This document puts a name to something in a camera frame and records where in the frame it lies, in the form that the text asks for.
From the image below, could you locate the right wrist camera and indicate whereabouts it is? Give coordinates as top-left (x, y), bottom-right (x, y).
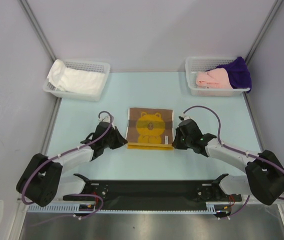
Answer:
top-left (178, 114), bottom-right (191, 121)

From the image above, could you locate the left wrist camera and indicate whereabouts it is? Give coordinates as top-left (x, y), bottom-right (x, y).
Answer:
top-left (99, 116), bottom-right (114, 125)

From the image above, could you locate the left aluminium corner post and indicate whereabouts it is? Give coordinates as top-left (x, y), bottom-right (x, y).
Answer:
top-left (17, 0), bottom-right (57, 62)

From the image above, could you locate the purple towel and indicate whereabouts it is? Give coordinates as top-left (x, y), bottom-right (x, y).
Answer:
top-left (216, 56), bottom-right (252, 93)

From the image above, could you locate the white towel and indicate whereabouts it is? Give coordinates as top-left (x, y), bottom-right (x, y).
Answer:
top-left (47, 59), bottom-right (106, 96)

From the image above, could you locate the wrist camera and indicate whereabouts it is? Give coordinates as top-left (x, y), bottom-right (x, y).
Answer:
top-left (99, 116), bottom-right (114, 125)
top-left (178, 114), bottom-right (191, 121)

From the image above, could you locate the empty white plastic basket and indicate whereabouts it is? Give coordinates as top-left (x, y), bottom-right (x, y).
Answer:
top-left (43, 59), bottom-right (110, 102)

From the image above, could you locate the right aluminium corner post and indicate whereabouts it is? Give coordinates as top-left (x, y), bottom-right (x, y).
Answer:
top-left (245, 0), bottom-right (284, 66)

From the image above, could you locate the pink towel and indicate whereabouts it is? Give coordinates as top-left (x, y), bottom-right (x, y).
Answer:
top-left (195, 68), bottom-right (233, 89)

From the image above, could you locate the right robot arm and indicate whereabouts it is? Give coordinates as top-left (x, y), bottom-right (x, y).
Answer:
top-left (172, 117), bottom-right (284, 206)

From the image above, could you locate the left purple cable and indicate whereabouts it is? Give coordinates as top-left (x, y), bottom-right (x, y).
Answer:
top-left (21, 110), bottom-right (114, 226)

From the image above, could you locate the yellow patterned towel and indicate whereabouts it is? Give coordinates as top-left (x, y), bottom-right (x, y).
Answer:
top-left (125, 107), bottom-right (174, 151)

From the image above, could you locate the aluminium corner post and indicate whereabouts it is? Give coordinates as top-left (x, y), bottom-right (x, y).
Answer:
top-left (245, 0), bottom-right (284, 66)
top-left (17, 0), bottom-right (57, 62)

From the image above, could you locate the grey cable duct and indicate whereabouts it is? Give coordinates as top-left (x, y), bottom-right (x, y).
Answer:
top-left (27, 202), bottom-right (230, 215)

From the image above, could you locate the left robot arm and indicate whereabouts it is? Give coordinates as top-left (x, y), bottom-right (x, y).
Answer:
top-left (16, 122), bottom-right (127, 207)

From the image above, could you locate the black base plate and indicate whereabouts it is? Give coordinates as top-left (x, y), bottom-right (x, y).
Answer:
top-left (63, 175), bottom-right (242, 206)

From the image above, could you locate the white basket with towels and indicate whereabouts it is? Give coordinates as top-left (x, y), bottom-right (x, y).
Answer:
top-left (185, 56), bottom-right (250, 97)

